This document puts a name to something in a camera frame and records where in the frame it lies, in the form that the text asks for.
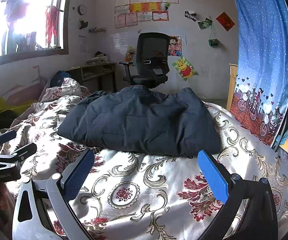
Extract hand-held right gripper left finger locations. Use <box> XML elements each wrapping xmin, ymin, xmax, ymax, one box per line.
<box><xmin>11</xmin><ymin>149</ymin><xmax>96</xmax><ymax>240</ymax></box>

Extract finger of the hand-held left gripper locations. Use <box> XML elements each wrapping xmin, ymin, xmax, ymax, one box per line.
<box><xmin>0</xmin><ymin>129</ymin><xmax>17</xmax><ymax>152</ymax></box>
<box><xmin>0</xmin><ymin>142</ymin><xmax>38</xmax><ymax>167</ymax></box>

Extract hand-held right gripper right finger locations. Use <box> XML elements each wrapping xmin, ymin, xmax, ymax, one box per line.
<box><xmin>197</xmin><ymin>150</ymin><xmax>278</xmax><ymax>240</ymax></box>

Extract dark blue puffer jacket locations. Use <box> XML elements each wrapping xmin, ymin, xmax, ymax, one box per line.
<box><xmin>57</xmin><ymin>85</ymin><xmax>221</xmax><ymax>158</ymax></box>

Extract floral satin bedspread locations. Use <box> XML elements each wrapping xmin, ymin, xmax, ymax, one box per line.
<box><xmin>0</xmin><ymin>77</ymin><xmax>288</xmax><ymax>240</ymax></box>

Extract blue bag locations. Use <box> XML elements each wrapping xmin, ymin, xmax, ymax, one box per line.
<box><xmin>49</xmin><ymin>70</ymin><xmax>72</xmax><ymax>88</ymax></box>

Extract wooden desk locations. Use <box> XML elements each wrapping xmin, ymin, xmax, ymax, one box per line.
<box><xmin>68</xmin><ymin>62</ymin><xmax>117</xmax><ymax>94</ymax></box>

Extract yellow bear cartoon poster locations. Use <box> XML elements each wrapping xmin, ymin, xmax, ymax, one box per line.
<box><xmin>172</xmin><ymin>56</ymin><xmax>198</xmax><ymax>82</ymax></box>

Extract stack of papers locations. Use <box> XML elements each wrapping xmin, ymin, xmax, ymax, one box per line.
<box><xmin>86</xmin><ymin>52</ymin><xmax>108</xmax><ymax>65</ymax></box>

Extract red hanging garment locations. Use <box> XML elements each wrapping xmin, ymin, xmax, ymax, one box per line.
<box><xmin>45</xmin><ymin>5</ymin><xmax>59</xmax><ymax>45</ymax></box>

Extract orange cartoon poster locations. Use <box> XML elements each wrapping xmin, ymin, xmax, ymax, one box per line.
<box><xmin>124</xmin><ymin>46</ymin><xmax>137</xmax><ymax>63</ymax></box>

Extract cartoon figure poster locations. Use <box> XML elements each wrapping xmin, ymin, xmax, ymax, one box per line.
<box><xmin>168</xmin><ymin>35</ymin><xmax>182</xmax><ymax>56</ymax></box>

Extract black mesh office chair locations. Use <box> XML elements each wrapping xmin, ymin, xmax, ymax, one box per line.
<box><xmin>119</xmin><ymin>32</ymin><xmax>171</xmax><ymax>89</ymax></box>

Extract blue bicycle print curtain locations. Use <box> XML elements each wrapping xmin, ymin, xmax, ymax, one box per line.
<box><xmin>228</xmin><ymin>0</ymin><xmax>288</xmax><ymax>148</ymax></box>

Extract green photo card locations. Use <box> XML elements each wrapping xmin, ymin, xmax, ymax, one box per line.
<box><xmin>197</xmin><ymin>17</ymin><xmax>213</xmax><ymax>30</ymax></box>

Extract red diamond paper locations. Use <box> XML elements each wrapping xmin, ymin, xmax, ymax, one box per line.
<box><xmin>216</xmin><ymin>12</ymin><xmax>235</xmax><ymax>32</ymax></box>

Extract black and white photo cards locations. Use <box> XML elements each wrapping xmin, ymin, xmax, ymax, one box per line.
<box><xmin>184</xmin><ymin>10</ymin><xmax>198</xmax><ymax>22</ymax></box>

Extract light wooden post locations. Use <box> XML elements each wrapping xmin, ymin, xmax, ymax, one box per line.
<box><xmin>226</xmin><ymin>63</ymin><xmax>239</xmax><ymax>112</ymax></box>

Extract white wall paper sheet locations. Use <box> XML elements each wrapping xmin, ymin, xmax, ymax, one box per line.
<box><xmin>110</xmin><ymin>28</ymin><xmax>187</xmax><ymax>64</ymax></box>

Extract group of wall certificates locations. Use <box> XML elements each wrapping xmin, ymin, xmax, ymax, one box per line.
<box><xmin>114</xmin><ymin>0</ymin><xmax>179</xmax><ymax>29</ymax></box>

